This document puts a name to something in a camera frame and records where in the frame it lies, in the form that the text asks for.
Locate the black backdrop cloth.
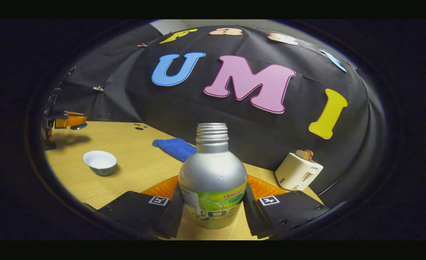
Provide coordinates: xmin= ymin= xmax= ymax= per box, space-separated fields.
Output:
xmin=50 ymin=25 xmax=383 ymax=206

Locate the white-lined green teacup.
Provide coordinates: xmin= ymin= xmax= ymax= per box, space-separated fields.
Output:
xmin=83 ymin=151 xmax=117 ymax=176

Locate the white toaster cable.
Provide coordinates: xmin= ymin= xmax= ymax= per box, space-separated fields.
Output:
xmin=319 ymin=177 xmax=343 ymax=196

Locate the toast slice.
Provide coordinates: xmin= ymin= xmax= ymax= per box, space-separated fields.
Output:
xmin=295 ymin=149 xmax=314 ymax=161

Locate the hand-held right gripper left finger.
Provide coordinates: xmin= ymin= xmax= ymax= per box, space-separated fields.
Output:
xmin=99 ymin=175 xmax=184 ymax=239

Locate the blue towel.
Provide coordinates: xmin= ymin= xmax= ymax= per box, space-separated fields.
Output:
xmin=152 ymin=138 xmax=197 ymax=163

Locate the silver green-label water bottle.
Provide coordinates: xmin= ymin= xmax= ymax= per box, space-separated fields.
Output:
xmin=178 ymin=123 xmax=248 ymax=230

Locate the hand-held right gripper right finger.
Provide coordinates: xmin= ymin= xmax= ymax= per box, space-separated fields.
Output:
xmin=242 ymin=175 xmax=330 ymax=239

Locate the white toaster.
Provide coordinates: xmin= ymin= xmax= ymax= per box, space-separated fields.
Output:
xmin=275 ymin=152 xmax=324 ymax=191

